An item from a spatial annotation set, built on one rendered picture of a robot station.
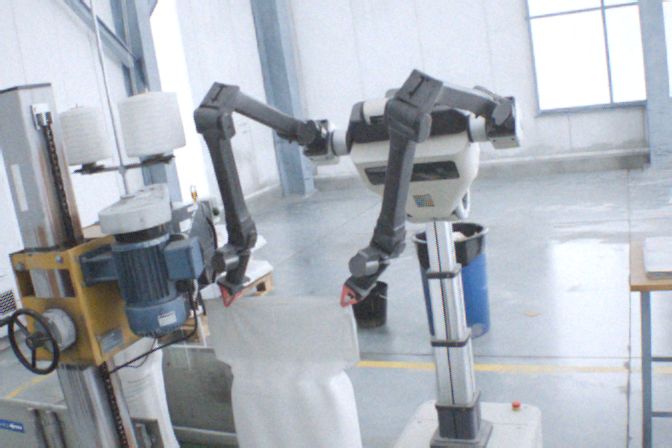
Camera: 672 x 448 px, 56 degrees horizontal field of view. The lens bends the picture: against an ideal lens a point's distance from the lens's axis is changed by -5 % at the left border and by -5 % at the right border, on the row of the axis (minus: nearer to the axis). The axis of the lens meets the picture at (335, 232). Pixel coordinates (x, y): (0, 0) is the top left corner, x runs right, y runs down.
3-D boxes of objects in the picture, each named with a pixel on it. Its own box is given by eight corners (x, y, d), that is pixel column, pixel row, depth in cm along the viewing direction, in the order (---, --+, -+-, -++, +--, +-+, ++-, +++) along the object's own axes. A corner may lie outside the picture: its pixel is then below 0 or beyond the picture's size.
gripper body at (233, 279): (214, 285, 196) (220, 264, 193) (232, 274, 205) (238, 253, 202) (232, 294, 194) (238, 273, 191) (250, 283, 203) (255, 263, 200)
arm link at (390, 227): (435, 112, 147) (398, 93, 152) (419, 120, 144) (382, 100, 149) (409, 251, 175) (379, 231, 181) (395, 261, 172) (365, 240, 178)
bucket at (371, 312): (399, 315, 465) (394, 280, 459) (384, 331, 438) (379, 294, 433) (360, 314, 477) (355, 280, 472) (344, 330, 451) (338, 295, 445)
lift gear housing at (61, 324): (80, 346, 166) (70, 307, 164) (65, 355, 161) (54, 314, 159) (53, 345, 170) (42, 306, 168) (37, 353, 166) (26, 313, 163)
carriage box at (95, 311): (174, 321, 194) (152, 219, 187) (96, 369, 164) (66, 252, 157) (114, 319, 204) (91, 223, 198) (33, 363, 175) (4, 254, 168)
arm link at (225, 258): (258, 230, 192) (236, 222, 196) (232, 237, 182) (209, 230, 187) (255, 268, 195) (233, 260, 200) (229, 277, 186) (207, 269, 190)
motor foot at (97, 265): (142, 273, 171) (135, 241, 169) (112, 287, 160) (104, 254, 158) (116, 273, 175) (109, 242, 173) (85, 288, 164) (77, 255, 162)
